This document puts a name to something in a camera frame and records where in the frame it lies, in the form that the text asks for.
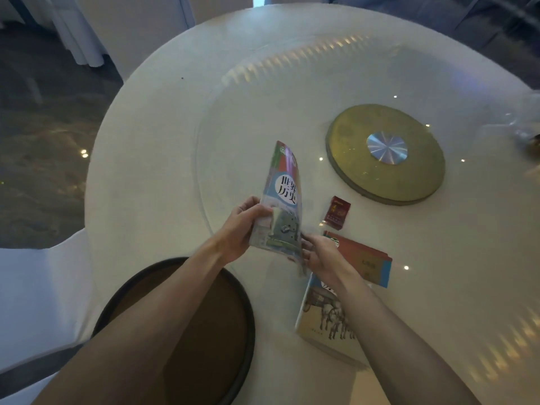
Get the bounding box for round glass turntable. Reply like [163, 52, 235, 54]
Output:
[194, 35, 540, 376]

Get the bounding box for horse picture cover book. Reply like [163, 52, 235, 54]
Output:
[294, 272, 372, 369]

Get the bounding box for colourful blue cover textbook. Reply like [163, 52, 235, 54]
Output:
[249, 141, 306, 276]

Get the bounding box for person's right hand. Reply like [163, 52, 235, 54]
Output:
[301, 234, 355, 287]

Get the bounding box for white tablecloth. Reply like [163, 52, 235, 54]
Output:
[84, 2, 540, 405]

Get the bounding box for red and blue book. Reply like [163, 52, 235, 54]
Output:
[323, 231, 393, 288]

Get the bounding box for silver round turntable hub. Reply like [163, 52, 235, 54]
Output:
[366, 131, 409, 165]

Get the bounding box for brown round tray black rim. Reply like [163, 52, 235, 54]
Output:
[91, 257, 256, 405]

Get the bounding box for red cigarette pack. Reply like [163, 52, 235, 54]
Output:
[324, 196, 352, 229]

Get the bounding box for person's left forearm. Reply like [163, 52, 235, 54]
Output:
[31, 242, 233, 405]

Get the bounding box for gold round turntable base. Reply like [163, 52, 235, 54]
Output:
[326, 104, 446, 206]

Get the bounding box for white draped cloth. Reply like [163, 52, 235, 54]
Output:
[76, 0, 197, 82]

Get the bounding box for white covered chair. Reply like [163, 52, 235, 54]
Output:
[42, 0, 111, 68]
[0, 229, 100, 376]

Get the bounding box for person's right forearm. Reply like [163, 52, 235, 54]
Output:
[323, 263, 482, 405]

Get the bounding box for clear glass vessel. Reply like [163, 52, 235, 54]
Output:
[502, 90, 540, 158]

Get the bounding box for person's left hand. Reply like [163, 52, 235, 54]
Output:
[210, 196, 274, 265]

